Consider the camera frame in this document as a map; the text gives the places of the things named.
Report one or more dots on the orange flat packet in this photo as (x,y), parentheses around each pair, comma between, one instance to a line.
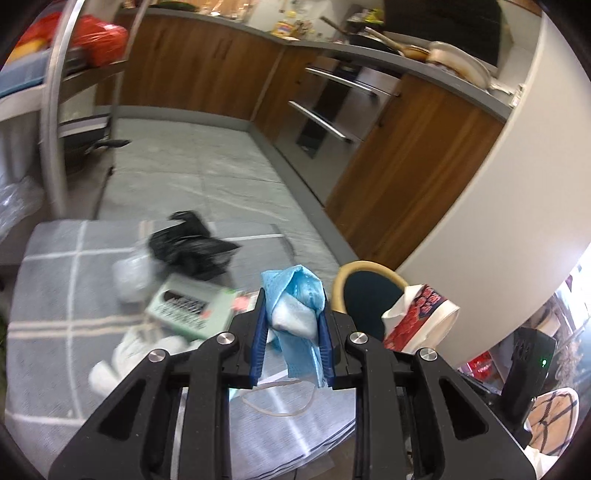
(27,48)

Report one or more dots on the white crumpled tissue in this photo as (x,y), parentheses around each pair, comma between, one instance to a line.
(129,357)

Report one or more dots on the red plastic bag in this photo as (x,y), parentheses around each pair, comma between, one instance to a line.
(99,39)

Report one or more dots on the white carton with red print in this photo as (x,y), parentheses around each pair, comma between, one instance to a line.
(415,318)

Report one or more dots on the black pan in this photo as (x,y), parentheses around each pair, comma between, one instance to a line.
(111,144)

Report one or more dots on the blue face mask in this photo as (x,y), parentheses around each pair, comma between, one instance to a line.
(295,286)

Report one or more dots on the clear plastic wrap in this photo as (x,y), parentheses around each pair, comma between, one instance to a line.
(18,203)

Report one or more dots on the black plastic bag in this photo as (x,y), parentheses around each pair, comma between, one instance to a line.
(184,249)

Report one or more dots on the blue storage box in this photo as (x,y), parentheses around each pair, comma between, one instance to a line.
(18,78)

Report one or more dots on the clear plastic bag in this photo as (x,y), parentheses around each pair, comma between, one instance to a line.
(134,277)

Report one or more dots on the grey checked tablecloth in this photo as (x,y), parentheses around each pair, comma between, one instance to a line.
(55,286)

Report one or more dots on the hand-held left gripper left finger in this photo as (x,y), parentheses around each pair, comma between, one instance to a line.
(258,347)

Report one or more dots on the beige patterned basket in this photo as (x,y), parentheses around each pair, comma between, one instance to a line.
(554,415)

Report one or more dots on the grey countertop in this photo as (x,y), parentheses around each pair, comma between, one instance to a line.
(461,87)

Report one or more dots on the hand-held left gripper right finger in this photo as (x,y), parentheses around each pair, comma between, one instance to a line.
(325,347)

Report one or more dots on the green box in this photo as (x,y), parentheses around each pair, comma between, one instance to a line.
(184,304)

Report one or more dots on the white frying pan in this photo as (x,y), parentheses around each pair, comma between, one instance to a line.
(457,57)

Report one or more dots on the metal rack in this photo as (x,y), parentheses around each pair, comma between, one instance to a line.
(53,115)

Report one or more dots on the stainless steel oven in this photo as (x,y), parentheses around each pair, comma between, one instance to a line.
(295,138)

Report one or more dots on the wooden kitchen cabinets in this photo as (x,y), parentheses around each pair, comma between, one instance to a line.
(406,161)

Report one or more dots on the teal bin with tan rim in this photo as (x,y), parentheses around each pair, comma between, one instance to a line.
(369,295)

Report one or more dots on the dark hanging towel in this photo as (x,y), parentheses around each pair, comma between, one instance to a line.
(323,106)

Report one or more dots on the red packet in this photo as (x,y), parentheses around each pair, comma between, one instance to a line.
(480,365)

